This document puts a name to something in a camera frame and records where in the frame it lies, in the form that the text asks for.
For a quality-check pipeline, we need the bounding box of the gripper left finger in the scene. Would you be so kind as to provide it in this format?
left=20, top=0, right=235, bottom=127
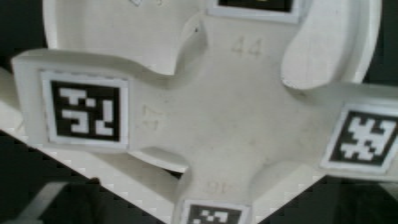
left=11, top=178, right=110, bottom=224

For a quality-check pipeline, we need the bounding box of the white cross-shaped table base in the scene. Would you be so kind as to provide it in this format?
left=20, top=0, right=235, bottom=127
left=11, top=0, right=398, bottom=224

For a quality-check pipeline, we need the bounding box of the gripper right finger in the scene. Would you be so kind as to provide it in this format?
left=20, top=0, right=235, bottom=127
left=309, top=178, right=398, bottom=224

